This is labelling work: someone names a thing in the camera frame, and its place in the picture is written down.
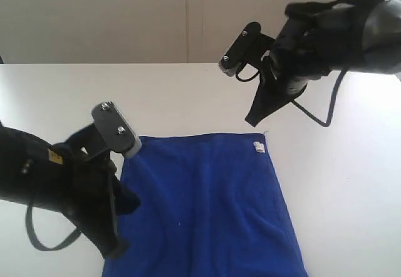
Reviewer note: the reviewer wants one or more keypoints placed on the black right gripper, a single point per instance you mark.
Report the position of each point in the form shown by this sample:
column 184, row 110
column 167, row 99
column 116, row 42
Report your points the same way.
column 283, row 75

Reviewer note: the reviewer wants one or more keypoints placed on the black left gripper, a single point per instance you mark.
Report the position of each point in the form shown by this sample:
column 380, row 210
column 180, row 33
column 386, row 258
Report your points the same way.
column 94, row 198

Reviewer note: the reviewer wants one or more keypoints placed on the blue terry towel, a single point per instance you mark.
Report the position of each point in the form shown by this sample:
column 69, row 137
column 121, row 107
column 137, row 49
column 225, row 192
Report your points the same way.
column 210, row 206

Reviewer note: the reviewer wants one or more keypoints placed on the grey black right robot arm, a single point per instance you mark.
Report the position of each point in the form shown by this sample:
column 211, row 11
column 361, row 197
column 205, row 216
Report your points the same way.
column 343, row 35

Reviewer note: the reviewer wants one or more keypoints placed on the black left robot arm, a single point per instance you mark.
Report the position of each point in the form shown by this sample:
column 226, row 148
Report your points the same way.
column 33, row 174

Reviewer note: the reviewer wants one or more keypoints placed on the white towel label tag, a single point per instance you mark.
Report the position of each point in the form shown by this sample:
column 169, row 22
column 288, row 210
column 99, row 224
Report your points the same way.
column 259, row 147

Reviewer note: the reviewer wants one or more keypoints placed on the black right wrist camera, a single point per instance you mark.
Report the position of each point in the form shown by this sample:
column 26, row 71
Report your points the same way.
column 247, row 49

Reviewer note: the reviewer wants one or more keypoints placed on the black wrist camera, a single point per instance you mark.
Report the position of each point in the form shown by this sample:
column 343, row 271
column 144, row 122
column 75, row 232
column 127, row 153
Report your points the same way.
column 109, row 132
column 247, row 49

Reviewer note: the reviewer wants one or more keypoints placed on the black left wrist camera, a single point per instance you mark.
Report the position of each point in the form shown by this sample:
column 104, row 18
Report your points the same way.
column 109, row 132

